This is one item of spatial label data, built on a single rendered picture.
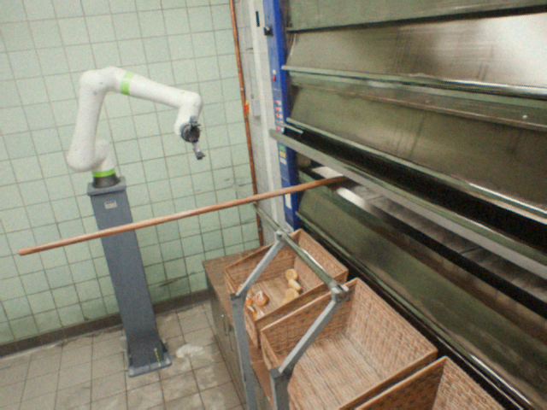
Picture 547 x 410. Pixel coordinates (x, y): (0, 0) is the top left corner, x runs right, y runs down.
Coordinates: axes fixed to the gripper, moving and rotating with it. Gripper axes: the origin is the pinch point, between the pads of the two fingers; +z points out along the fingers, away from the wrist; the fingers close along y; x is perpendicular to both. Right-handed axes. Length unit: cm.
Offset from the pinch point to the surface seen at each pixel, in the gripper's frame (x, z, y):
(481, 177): -52, 108, 0
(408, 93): -55, 74, -19
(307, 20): -57, -4, -44
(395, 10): -56, 65, -43
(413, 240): -54, 77, 31
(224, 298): -3, -18, 91
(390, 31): -57, 60, -37
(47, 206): 84, -118, 50
